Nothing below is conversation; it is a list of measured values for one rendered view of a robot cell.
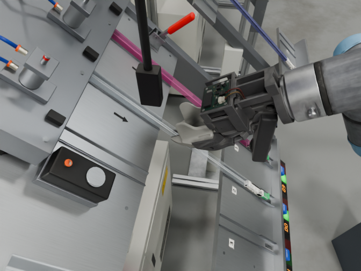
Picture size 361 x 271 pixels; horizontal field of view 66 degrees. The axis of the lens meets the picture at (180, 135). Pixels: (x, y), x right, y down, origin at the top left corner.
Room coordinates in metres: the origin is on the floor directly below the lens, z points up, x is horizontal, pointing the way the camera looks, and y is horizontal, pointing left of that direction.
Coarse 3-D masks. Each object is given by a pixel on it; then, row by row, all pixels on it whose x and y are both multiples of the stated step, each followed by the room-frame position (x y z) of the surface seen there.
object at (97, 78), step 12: (96, 72) 0.33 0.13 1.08; (108, 84) 0.32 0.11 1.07; (120, 96) 0.31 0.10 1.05; (132, 108) 0.31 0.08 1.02; (144, 108) 0.31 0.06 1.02; (156, 120) 0.30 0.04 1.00; (168, 132) 0.30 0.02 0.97; (204, 156) 0.29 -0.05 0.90; (228, 168) 0.29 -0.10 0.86; (240, 180) 0.27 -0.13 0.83; (264, 192) 0.27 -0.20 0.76
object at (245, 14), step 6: (234, 0) 0.76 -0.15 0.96; (240, 6) 0.76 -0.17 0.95; (246, 12) 0.76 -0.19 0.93; (246, 18) 0.76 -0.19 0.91; (252, 18) 0.76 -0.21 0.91; (252, 24) 0.75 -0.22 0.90; (258, 30) 0.75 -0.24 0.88; (264, 36) 0.75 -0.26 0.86; (270, 42) 0.74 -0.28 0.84; (276, 48) 0.74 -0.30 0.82; (282, 54) 0.73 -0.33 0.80
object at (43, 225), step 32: (128, 32) 0.47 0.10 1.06; (128, 64) 0.39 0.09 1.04; (160, 64) 0.45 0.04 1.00; (96, 96) 0.30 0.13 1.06; (64, 128) 0.22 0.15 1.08; (96, 128) 0.25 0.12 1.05; (128, 128) 0.27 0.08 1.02; (0, 160) 0.16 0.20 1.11; (96, 160) 0.20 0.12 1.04; (128, 160) 0.22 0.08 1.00; (0, 192) 0.12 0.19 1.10; (32, 192) 0.13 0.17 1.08; (128, 192) 0.17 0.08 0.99; (0, 224) 0.09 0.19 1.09; (32, 224) 0.10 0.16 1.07; (64, 224) 0.11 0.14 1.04; (96, 224) 0.12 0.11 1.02; (128, 224) 0.13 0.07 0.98; (0, 256) 0.06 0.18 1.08; (32, 256) 0.07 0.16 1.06; (64, 256) 0.07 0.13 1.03; (96, 256) 0.08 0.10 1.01
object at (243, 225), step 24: (240, 144) 0.38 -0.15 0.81; (240, 168) 0.31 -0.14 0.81; (264, 168) 0.35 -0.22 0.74; (240, 192) 0.25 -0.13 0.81; (216, 216) 0.19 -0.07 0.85; (240, 216) 0.20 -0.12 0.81; (264, 216) 0.22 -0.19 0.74; (216, 240) 0.14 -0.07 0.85; (240, 240) 0.15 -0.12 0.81; (264, 240) 0.17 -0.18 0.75; (216, 264) 0.10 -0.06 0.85; (240, 264) 0.11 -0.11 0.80; (264, 264) 0.12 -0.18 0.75
